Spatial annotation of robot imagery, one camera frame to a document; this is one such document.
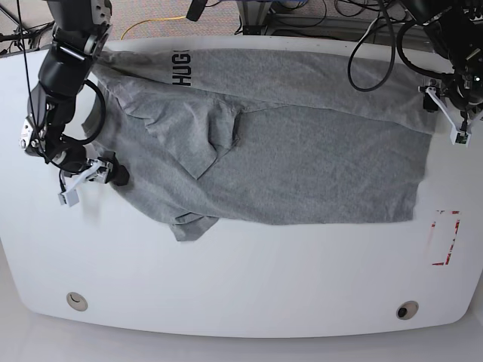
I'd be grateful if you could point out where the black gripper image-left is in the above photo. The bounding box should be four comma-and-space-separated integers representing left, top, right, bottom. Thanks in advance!
51, 145, 130, 187

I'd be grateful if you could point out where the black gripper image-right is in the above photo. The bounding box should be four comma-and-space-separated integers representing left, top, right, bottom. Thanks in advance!
423, 75, 482, 117

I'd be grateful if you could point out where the grey T-shirt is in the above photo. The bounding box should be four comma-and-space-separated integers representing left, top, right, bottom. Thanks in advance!
93, 49, 436, 241

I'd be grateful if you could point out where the red tape rectangle marker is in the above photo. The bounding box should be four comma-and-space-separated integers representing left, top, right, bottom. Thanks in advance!
428, 210, 462, 266

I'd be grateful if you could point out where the black tripod stand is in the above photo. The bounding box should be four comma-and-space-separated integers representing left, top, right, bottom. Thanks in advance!
1, 3, 54, 57

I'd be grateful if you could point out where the black cylinder object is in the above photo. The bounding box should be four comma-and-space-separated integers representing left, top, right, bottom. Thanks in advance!
186, 0, 208, 22

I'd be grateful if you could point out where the wrist camera image-right arm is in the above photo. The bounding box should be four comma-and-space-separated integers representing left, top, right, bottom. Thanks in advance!
450, 129, 472, 147

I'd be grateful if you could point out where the wrist camera image-left arm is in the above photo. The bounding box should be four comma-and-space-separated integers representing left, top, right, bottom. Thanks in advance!
58, 189, 79, 207

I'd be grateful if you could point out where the black cable loop left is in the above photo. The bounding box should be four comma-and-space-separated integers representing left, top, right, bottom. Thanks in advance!
62, 78, 107, 146

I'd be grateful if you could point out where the black cable loop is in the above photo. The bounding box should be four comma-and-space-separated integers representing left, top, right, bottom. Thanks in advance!
62, 78, 107, 146
347, 0, 397, 93

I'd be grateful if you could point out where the black cable loop right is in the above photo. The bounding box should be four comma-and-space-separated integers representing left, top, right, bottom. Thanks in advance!
347, 0, 397, 93

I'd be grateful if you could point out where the left table cable grommet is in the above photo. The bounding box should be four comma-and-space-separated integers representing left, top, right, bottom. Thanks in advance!
66, 292, 88, 312

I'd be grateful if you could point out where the table cable grommet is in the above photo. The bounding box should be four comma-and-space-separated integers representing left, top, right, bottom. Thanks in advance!
396, 301, 419, 321
66, 292, 88, 312

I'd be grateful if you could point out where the yellow cable on floor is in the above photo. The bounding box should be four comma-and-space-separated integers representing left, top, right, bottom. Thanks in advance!
120, 15, 189, 41

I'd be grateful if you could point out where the aluminium frame with cables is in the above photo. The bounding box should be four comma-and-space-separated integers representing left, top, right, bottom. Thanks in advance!
235, 0, 416, 43

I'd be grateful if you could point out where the right table cable grommet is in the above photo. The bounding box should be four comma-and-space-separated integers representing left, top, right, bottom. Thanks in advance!
396, 301, 419, 321

